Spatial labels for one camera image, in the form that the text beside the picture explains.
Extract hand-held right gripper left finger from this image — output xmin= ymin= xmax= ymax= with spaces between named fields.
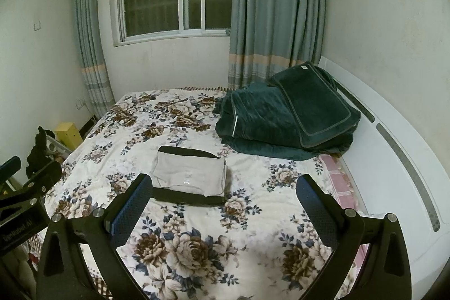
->
xmin=35 ymin=173 xmax=156 ymax=300

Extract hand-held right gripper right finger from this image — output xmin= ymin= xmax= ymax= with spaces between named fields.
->
xmin=296 ymin=174 xmax=413 ymax=300

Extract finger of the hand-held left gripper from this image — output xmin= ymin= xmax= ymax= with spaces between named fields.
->
xmin=22 ymin=159 xmax=63 ymax=198
xmin=0 ymin=156 xmax=21 ymax=178

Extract beige long-sleeve shirt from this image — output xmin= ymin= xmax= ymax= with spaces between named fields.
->
xmin=151 ymin=145 xmax=233 ymax=197

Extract black crumpled cloth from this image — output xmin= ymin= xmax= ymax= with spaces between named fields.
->
xmin=26 ymin=126 xmax=57 ymax=178

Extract pink checked bed sheet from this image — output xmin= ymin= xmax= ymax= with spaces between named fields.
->
xmin=319 ymin=154 xmax=372 ymax=287

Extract yellow box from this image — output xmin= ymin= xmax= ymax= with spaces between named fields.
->
xmin=54 ymin=121 xmax=85 ymax=150

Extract floral bedspread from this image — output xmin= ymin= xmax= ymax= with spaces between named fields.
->
xmin=21 ymin=87 xmax=356 ymax=300

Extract white bed headboard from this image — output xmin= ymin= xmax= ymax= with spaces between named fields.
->
xmin=318 ymin=56 xmax=450 ymax=253

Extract dark green pillow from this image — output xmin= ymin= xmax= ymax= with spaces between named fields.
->
xmin=267 ymin=61 xmax=362 ymax=149

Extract dark green blanket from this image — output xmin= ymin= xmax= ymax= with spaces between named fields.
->
xmin=215 ymin=82 xmax=356 ymax=161

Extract teal striped curtain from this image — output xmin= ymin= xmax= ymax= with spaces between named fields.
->
xmin=72 ymin=0 xmax=117 ymax=116
xmin=227 ymin=0 xmax=326 ymax=90

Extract grey metal frame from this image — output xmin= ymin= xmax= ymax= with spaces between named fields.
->
xmin=47 ymin=138 xmax=66 ymax=161

